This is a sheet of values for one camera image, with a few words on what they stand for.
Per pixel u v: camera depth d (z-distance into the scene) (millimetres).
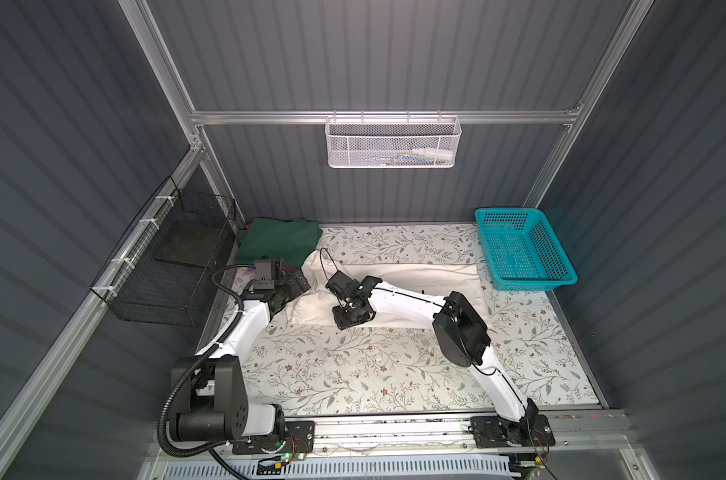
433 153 932
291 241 1077
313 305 950
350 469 771
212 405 422
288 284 799
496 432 734
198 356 438
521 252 1119
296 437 739
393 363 864
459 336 566
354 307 693
